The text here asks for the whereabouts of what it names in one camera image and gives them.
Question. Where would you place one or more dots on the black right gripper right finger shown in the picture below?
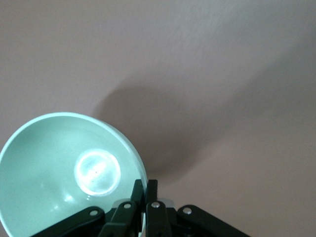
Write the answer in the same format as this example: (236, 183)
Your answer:
(160, 222)

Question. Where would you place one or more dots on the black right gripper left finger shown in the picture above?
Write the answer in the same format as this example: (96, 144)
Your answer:
(116, 222)

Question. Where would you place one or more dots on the light green bowl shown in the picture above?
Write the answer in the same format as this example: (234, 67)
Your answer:
(49, 160)

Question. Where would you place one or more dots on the brown table cloth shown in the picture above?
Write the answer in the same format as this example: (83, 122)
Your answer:
(197, 61)

